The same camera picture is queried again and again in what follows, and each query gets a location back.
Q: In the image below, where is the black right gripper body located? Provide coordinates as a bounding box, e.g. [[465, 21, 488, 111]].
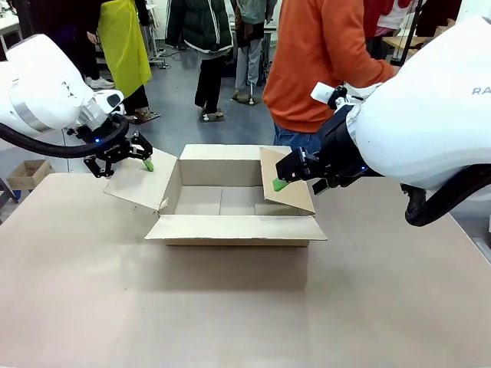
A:
[[306, 103, 370, 189]]

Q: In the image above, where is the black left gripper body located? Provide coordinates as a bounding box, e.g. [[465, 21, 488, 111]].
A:
[[67, 113, 134, 164]]

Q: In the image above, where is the large brown cardboard box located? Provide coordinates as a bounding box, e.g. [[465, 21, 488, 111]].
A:
[[102, 143, 328, 248]]

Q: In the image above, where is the person's left forearm orange sleeve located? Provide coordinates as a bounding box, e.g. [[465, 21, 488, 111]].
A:
[[366, 45, 398, 84]]

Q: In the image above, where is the small open cardboard box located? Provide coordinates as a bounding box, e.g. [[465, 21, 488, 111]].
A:
[[6, 159, 54, 191]]

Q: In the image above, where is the person in orange hoodie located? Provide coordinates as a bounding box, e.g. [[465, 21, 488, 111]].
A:
[[262, 0, 398, 154]]

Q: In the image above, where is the person in yellow apron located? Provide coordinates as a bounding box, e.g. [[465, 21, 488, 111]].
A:
[[87, 0, 154, 122]]

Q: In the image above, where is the person in black clothes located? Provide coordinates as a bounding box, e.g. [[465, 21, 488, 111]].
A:
[[22, 0, 116, 90]]

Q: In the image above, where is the person in grey jacket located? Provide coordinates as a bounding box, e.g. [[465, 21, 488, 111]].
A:
[[232, 0, 279, 104]]

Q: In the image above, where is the wooden background table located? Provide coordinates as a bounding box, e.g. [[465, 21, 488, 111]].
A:
[[381, 17, 457, 64]]

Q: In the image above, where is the person in dark striped jacket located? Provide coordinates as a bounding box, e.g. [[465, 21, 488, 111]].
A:
[[164, 0, 235, 120]]

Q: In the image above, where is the black slanted pole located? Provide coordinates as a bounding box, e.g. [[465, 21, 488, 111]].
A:
[[398, 0, 427, 66]]

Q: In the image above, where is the person in red top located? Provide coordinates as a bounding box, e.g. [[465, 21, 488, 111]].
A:
[[362, 0, 423, 62]]

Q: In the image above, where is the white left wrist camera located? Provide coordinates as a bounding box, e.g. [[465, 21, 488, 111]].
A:
[[94, 89, 127, 116]]

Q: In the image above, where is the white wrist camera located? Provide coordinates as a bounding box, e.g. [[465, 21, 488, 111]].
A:
[[309, 80, 348, 105], [94, 89, 127, 116]]

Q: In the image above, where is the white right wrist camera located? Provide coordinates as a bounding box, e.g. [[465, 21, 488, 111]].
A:
[[309, 80, 348, 105]]

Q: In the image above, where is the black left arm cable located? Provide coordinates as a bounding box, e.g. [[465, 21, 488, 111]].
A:
[[0, 113, 130, 159]]

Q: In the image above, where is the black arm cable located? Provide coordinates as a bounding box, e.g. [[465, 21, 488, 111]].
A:
[[0, 113, 130, 159], [400, 164, 491, 228]]

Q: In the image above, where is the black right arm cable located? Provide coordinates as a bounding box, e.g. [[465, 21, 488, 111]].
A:
[[400, 164, 491, 228]]

